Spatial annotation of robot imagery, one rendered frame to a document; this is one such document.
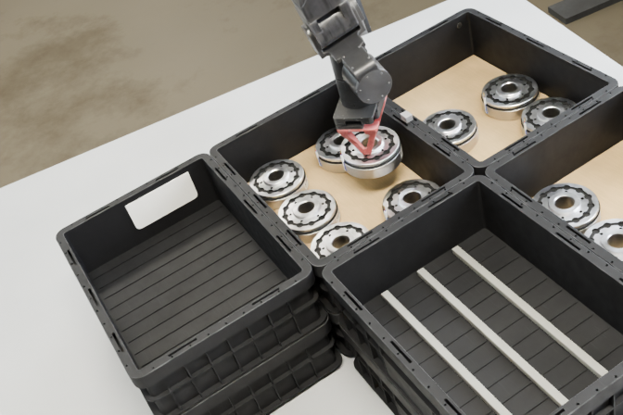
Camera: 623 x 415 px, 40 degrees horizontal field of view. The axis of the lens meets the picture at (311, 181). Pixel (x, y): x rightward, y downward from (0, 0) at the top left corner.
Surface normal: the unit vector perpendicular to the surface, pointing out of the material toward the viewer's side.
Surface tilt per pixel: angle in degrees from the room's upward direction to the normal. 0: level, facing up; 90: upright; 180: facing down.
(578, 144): 90
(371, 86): 92
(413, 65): 90
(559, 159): 90
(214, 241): 0
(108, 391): 0
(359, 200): 0
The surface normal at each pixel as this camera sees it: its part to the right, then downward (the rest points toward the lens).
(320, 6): 0.38, 0.59
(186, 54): -0.24, -0.74
